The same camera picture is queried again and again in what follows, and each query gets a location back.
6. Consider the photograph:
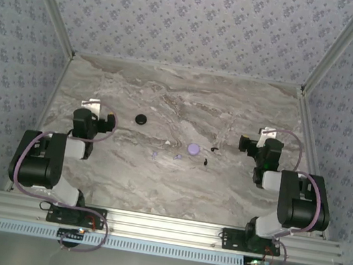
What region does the black earbud charging case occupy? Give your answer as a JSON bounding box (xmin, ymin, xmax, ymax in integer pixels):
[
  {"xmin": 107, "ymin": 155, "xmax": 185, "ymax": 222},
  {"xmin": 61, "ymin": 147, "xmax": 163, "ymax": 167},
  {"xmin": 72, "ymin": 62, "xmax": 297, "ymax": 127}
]
[{"xmin": 133, "ymin": 112, "xmax": 149, "ymax": 127}]

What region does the purple earbud charging case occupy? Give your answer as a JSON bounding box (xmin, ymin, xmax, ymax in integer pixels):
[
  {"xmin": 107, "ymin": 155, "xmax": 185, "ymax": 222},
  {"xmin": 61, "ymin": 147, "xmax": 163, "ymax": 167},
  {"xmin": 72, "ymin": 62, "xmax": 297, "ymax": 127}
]
[{"xmin": 186, "ymin": 142, "xmax": 200, "ymax": 157}]

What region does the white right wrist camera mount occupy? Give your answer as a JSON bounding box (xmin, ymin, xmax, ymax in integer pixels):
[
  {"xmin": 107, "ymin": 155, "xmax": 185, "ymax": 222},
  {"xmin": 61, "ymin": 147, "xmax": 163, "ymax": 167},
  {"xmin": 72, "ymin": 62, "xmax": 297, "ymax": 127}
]
[{"xmin": 256, "ymin": 125, "xmax": 279, "ymax": 147}]

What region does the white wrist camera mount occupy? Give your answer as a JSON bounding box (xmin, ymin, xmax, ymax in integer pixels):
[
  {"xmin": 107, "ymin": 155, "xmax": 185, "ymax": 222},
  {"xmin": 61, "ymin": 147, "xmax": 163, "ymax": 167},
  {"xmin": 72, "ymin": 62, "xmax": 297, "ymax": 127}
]
[
  {"xmin": 80, "ymin": 97, "xmax": 104, "ymax": 116},
  {"xmin": 256, "ymin": 125, "xmax": 279, "ymax": 147}
]

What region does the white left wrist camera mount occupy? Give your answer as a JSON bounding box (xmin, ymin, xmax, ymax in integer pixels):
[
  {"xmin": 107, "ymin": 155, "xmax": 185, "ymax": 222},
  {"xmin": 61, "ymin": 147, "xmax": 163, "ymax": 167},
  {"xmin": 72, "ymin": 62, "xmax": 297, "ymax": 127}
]
[{"xmin": 80, "ymin": 97, "xmax": 104, "ymax": 116}]

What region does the aluminium table side rail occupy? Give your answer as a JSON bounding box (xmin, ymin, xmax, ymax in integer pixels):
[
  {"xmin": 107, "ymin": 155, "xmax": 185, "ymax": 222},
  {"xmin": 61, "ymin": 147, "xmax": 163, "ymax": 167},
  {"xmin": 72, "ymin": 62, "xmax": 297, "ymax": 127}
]
[
  {"xmin": 277, "ymin": 88, "xmax": 352, "ymax": 240},
  {"xmin": 2, "ymin": 46, "xmax": 75, "ymax": 200}
]

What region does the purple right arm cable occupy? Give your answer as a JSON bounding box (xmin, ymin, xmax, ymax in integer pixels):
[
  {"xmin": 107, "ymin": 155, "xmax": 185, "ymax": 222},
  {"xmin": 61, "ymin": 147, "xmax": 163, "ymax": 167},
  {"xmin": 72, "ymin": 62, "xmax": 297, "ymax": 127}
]
[{"xmin": 241, "ymin": 126, "xmax": 334, "ymax": 265}]

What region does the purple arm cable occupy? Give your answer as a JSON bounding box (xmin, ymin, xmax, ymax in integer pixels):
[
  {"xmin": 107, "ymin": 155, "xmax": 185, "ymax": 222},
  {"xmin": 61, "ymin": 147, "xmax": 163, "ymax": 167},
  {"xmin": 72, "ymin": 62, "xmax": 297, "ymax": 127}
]
[
  {"xmin": 241, "ymin": 126, "xmax": 334, "ymax": 265},
  {"xmin": 3, "ymin": 90, "xmax": 129, "ymax": 257}
]

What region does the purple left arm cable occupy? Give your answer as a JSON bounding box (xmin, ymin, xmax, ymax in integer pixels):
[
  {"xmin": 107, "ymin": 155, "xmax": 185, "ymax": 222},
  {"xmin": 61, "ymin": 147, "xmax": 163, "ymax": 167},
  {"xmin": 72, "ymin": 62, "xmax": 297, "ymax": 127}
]
[{"xmin": 3, "ymin": 90, "xmax": 129, "ymax": 257}]

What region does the thin aluminium table edge rail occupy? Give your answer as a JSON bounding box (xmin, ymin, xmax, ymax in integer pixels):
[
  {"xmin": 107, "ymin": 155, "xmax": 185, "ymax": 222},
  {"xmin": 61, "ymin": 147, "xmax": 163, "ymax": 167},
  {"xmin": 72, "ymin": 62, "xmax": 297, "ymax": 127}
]
[{"xmin": 73, "ymin": 50, "xmax": 304, "ymax": 92}]

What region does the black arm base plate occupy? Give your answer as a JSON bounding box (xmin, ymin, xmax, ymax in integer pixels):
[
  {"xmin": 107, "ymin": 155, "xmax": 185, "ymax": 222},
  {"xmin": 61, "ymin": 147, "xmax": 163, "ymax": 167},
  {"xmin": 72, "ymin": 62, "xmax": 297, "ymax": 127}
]
[
  {"xmin": 45, "ymin": 201, "xmax": 108, "ymax": 231},
  {"xmin": 219, "ymin": 226, "xmax": 283, "ymax": 259}
]

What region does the red wire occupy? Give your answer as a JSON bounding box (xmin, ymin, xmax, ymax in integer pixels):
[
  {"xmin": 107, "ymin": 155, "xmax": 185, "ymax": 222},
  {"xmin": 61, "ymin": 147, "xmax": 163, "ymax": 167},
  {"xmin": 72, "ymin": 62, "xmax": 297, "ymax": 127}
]
[
  {"xmin": 262, "ymin": 245, "xmax": 275, "ymax": 263},
  {"xmin": 85, "ymin": 215, "xmax": 99, "ymax": 232}
]

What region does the wide grooved aluminium rail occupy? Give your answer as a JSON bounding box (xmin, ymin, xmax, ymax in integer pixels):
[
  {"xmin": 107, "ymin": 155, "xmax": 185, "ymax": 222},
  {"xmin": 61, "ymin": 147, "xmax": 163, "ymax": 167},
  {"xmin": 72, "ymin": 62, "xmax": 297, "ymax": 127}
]
[{"xmin": 0, "ymin": 189, "xmax": 347, "ymax": 265}]

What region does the aluminium corner post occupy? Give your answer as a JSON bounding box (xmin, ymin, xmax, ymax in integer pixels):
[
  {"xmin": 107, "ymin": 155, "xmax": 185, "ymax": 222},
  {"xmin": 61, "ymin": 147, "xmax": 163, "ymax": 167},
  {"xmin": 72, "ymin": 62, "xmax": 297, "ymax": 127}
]
[
  {"xmin": 8, "ymin": 0, "xmax": 84, "ymax": 58},
  {"xmin": 300, "ymin": 0, "xmax": 353, "ymax": 100}
]

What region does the slotted grey cable duct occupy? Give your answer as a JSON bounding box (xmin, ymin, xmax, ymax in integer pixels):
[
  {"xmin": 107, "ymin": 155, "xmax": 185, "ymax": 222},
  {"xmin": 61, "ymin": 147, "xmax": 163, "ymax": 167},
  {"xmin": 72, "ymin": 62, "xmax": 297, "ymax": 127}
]
[{"xmin": 0, "ymin": 217, "xmax": 250, "ymax": 265}]

